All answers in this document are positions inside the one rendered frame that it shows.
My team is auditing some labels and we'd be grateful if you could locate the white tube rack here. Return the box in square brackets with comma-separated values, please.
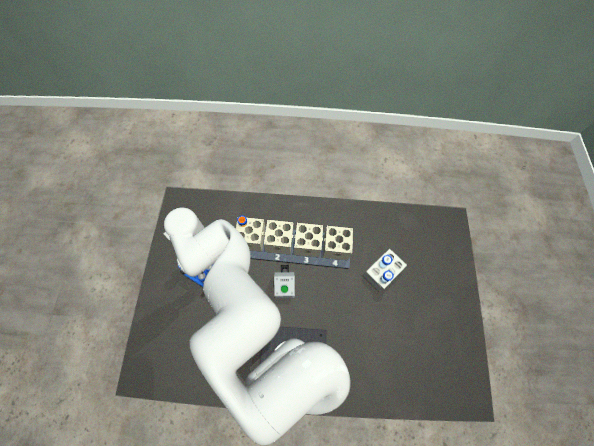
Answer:
[363, 249, 406, 291]

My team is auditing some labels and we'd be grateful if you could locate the cream block with round holes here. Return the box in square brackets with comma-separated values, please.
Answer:
[264, 220, 293, 255]
[294, 223, 323, 257]
[323, 226, 353, 260]
[236, 218, 265, 251]

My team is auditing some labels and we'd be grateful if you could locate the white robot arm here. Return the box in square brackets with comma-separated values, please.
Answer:
[164, 208, 350, 445]

